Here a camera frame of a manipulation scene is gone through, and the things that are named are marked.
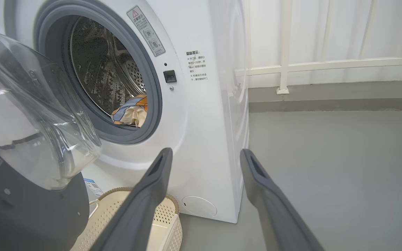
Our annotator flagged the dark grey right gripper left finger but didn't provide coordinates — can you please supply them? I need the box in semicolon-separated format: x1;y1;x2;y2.
90;147;173;251

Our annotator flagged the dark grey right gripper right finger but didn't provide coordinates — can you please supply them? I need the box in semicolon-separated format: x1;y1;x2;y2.
240;149;325;251

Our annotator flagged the blue cartoon print garment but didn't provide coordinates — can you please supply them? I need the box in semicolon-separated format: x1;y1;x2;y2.
111;94;148;121

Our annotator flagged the black-rimmed glass washer door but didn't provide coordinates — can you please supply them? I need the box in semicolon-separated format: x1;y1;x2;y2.
0;17;102;251

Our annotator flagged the white front-load washing machine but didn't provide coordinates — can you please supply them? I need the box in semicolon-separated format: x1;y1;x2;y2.
4;0;250;223

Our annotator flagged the steel perforated washer drum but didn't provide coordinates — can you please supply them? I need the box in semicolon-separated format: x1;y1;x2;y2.
69;17;146;117

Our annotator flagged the cream basket with brown rim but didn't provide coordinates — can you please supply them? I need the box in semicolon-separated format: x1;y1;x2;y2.
70;187;183;251

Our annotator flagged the blue energy label sticker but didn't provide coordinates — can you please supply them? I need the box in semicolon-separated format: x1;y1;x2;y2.
84;178;104;197

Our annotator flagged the round white filter cover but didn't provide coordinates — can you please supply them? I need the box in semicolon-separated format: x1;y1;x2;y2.
182;196;218;216

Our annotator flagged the white metal railing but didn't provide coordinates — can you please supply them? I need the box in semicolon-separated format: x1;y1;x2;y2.
236;0;402;94

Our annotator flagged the grey warning sticker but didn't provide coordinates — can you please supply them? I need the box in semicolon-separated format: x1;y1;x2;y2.
127;5;166;57

